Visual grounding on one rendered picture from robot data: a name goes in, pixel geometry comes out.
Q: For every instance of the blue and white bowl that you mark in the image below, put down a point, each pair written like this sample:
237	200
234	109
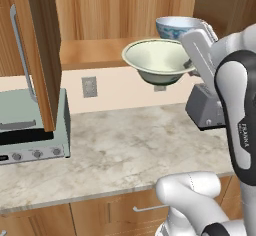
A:
171	28

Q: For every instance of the wooden base cabinet door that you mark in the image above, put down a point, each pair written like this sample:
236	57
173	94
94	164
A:
230	196
33	221

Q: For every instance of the pale green bowl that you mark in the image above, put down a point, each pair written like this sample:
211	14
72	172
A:
154	58

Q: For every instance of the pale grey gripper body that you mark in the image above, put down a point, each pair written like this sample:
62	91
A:
199	51

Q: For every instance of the wooden drawer front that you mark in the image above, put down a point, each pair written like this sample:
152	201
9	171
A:
110	213

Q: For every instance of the wooden wall cabinet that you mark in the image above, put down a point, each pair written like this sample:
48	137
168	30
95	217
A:
110	20

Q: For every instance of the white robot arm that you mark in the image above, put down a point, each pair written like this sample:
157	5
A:
237	113

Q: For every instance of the grey toaster oven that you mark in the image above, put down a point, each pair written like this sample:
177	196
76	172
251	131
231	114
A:
30	143

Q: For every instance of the dark grey countertop appliance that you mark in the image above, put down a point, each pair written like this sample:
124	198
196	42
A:
203	108

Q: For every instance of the grey wall outlet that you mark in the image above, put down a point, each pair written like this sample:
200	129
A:
160	88
89	87

